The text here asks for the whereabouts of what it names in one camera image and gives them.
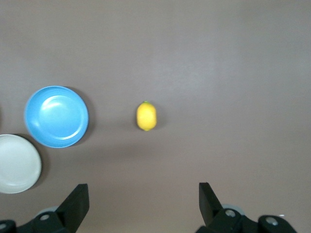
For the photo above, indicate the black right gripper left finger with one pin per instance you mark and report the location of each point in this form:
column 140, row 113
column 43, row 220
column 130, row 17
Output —
column 70, row 213

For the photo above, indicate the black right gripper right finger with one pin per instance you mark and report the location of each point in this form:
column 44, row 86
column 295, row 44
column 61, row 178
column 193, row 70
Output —
column 213, row 218

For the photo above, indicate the yellow lemon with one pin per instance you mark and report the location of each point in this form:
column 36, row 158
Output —
column 146, row 116

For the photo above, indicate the beige plate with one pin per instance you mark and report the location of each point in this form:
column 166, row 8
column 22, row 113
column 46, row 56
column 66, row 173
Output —
column 17, row 163

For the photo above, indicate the blue plate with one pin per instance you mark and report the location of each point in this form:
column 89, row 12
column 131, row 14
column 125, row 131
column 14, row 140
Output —
column 57, row 116

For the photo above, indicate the brown table cover sheet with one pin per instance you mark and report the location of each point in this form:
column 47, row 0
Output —
column 194, row 72

